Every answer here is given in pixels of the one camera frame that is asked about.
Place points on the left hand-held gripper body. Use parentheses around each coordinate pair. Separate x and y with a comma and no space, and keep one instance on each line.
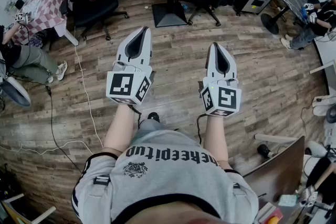
(120,84)

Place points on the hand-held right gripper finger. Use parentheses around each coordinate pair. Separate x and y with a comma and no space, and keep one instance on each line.
(232,68)
(211,65)

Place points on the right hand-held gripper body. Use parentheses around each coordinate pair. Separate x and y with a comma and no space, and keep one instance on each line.
(227,98)

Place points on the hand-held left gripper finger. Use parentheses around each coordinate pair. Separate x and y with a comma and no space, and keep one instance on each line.
(121,53)
(147,56)

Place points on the person's left forearm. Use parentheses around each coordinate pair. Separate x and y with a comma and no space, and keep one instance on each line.
(118,128)

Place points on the person's right forearm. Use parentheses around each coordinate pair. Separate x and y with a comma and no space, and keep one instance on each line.
(215,139)

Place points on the person's black shoe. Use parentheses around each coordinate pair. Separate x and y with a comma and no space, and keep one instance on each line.
(153,116)

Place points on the person's grey trousers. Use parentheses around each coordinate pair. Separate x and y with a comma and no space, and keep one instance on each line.
(149,127)

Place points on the white table leg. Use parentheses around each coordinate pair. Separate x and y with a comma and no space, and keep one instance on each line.
(69,36)

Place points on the clear plastic bottle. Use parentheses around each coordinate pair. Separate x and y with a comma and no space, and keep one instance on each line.
(185,7)

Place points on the white furniture beam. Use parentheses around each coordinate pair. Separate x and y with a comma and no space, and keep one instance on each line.
(275,138)

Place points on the grey metal cabinet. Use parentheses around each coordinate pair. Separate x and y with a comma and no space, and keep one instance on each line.
(256,2)

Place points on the red white checkered tablecloth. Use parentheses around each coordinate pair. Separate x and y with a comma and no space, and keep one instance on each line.
(50,5)

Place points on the brown wooden desk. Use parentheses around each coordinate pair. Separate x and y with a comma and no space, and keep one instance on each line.
(278,168)

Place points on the blue plastic item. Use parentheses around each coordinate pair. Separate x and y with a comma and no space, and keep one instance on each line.
(304,13)

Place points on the round black table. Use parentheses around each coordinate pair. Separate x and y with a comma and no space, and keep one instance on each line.
(291,0)

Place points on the white desk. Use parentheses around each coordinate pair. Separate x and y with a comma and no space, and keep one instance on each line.
(326,57)

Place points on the person's grey printed t-shirt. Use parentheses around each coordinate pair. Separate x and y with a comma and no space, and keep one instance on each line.
(170,181)

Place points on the white grey chair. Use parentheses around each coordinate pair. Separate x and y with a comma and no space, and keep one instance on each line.
(15,93)

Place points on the teal paper pack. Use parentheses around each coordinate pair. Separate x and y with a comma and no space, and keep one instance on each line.
(288,200)

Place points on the small green potted plant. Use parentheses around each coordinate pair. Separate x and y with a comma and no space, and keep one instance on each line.
(10,5)

